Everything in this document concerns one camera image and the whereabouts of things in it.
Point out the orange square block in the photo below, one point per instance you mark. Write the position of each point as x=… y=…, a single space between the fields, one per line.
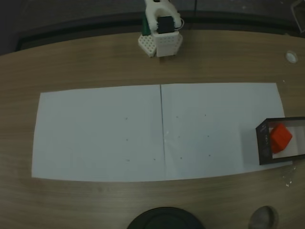
x=281 y=138

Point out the brown open box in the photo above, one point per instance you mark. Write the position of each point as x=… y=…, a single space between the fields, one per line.
x=263 y=143

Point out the white paper sheet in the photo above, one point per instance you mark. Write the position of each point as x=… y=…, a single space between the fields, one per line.
x=90 y=133
x=214 y=114

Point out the green table clamp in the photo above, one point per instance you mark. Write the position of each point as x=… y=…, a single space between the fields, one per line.
x=145 y=26

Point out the black round object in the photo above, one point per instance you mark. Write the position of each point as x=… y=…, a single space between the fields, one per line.
x=164 y=219

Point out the small white round cap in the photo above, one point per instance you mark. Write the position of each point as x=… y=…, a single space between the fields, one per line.
x=291 y=56

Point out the grey frame object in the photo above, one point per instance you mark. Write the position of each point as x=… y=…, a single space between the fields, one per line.
x=300 y=14

